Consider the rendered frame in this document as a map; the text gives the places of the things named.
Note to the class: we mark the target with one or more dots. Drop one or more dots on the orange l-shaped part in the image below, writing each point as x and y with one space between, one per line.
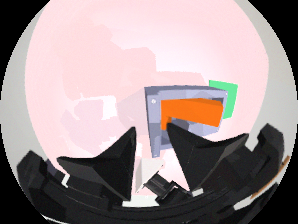
203 111

